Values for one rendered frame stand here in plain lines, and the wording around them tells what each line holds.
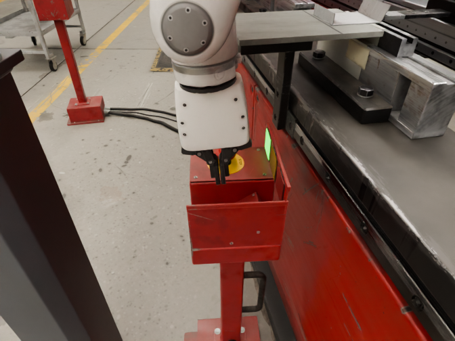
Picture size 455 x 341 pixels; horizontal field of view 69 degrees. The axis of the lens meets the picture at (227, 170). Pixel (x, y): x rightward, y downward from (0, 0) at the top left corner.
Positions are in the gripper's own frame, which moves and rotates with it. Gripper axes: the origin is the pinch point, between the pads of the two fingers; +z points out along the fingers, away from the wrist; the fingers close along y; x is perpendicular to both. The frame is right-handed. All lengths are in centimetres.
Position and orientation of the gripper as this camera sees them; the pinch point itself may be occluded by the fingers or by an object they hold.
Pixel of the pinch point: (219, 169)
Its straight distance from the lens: 52.6
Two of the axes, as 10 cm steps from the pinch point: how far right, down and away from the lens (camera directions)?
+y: -9.9, 1.1, 0.0
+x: 0.6, 6.1, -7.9
